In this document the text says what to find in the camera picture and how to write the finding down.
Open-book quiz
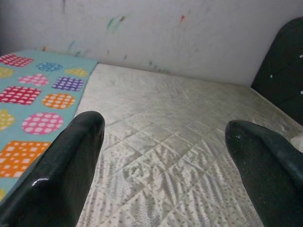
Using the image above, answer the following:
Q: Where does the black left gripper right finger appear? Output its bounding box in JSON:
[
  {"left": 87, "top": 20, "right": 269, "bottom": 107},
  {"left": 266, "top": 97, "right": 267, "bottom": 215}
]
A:
[{"left": 224, "top": 119, "right": 303, "bottom": 227}]

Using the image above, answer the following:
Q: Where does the grey quilted mattress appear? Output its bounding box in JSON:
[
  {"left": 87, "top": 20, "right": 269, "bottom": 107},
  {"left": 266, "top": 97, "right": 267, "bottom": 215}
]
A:
[{"left": 75, "top": 62, "right": 303, "bottom": 227}]

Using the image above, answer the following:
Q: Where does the black tufted headboard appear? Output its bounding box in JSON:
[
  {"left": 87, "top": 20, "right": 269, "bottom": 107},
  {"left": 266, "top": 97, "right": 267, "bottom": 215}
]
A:
[{"left": 250, "top": 17, "right": 303, "bottom": 127}]

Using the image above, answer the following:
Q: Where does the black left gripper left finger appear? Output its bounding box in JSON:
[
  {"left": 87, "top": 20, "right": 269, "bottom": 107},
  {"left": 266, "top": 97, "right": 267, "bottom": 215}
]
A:
[{"left": 0, "top": 111, "right": 106, "bottom": 227}]

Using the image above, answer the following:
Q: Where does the teal patchwork blanket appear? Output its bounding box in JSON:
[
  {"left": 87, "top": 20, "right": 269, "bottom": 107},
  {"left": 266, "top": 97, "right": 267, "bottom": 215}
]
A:
[{"left": 0, "top": 49, "right": 99, "bottom": 204}]

